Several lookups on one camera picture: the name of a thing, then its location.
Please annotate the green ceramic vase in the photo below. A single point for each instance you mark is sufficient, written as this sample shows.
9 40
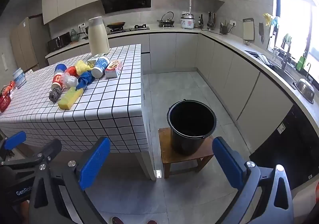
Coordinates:
74 36

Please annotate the grey kitchen faucet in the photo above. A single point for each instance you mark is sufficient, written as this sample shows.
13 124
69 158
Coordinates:
285 60

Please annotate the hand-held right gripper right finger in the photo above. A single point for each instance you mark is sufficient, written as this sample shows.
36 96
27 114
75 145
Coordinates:
229 164

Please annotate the beige cutting board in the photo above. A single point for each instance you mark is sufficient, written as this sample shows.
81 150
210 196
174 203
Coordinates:
248 30

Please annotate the black microwave oven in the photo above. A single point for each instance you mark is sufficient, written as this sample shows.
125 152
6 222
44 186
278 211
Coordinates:
58 42

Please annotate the white checked tablecloth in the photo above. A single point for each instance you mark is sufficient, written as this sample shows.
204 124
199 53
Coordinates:
104 104

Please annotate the steel wool scrubber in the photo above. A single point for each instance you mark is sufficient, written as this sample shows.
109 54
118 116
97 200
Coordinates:
54 95

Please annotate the white blue plastic tub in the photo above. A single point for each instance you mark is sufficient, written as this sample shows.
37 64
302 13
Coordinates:
19 78

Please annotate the dark wok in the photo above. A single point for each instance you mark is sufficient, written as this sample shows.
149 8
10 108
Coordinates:
116 25

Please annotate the green hanging cloth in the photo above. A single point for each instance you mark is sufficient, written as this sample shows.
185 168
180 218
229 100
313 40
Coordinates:
287 39

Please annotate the blue patterned paper cup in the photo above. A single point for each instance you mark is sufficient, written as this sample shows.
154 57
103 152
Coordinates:
101 65

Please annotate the black cleaver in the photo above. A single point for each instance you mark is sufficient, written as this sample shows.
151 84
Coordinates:
261 32

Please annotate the person's shoe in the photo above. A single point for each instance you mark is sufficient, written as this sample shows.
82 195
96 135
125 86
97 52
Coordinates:
118 220
152 222

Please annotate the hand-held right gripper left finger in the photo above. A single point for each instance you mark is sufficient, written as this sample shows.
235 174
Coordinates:
96 161

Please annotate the white rice cooker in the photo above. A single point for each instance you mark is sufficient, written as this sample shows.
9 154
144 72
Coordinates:
187 22

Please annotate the black gas stove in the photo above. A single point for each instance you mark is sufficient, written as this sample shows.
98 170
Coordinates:
129 29

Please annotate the dark utensil holder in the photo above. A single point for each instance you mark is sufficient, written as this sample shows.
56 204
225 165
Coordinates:
223 29

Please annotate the yellow sponge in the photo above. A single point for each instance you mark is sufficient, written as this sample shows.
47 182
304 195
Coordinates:
69 99

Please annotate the red white cardboard box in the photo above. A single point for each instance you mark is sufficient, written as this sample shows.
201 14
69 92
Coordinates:
113 69

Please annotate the person's right shoe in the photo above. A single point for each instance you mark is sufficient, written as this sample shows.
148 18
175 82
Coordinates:
152 222

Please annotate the white table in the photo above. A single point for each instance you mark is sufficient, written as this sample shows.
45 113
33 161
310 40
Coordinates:
147 161

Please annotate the kitchen sink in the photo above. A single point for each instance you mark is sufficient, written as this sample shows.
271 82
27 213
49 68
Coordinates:
264 60

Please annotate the black dishwasher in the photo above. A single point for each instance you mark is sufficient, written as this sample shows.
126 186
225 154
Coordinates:
286 144

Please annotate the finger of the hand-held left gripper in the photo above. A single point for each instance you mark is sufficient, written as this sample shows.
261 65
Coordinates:
15 139
53 146

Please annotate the orange mesh bag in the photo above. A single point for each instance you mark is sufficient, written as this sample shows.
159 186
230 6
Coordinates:
10 85

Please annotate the thin black faucet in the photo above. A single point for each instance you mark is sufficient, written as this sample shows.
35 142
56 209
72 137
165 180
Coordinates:
309 69

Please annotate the beige tall cabinet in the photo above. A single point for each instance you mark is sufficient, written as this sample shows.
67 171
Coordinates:
27 44

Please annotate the blue cloth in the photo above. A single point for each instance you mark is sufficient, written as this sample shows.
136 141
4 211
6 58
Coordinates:
274 21
86 80

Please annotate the dark glass bottle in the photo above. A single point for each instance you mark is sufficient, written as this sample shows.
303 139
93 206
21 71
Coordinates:
200 22

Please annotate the orange plastic bag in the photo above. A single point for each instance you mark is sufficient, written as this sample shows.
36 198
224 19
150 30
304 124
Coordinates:
71 70

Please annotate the brown wooden stool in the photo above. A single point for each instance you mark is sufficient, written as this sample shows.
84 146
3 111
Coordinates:
179 158

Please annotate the steel bowl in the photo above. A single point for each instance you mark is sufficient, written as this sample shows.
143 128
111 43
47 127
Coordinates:
304 89

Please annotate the red blue snack can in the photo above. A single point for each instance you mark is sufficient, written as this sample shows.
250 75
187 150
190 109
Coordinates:
57 80

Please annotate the metal utensil rack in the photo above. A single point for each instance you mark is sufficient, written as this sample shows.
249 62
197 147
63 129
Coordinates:
211 20

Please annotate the blue hanging cloth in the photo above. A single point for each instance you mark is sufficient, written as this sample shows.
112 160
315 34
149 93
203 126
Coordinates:
274 21

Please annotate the kitchen window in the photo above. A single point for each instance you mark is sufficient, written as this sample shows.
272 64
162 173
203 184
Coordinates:
294 14

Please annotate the red bag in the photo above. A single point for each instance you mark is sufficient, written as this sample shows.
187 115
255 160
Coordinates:
4 103

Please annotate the white cloth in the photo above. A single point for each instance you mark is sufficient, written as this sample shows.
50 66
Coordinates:
69 81

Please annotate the yellow cloth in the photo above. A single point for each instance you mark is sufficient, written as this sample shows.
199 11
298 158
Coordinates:
267 18
81 67

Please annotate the black plastic bucket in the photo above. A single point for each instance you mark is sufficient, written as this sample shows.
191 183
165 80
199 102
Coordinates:
189 144

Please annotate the yellow hanging cloth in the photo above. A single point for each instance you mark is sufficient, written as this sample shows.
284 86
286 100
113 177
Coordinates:
267 18

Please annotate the green bottle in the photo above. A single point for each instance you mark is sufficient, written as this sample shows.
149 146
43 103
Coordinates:
300 64

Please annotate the cream thermos jug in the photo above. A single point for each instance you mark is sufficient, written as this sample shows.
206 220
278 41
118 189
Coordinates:
98 39

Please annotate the person's left shoe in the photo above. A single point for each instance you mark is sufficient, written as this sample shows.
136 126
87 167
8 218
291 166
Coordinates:
118 220

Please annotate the beige lower cabinets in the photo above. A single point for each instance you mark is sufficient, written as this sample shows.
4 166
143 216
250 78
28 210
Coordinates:
224 64

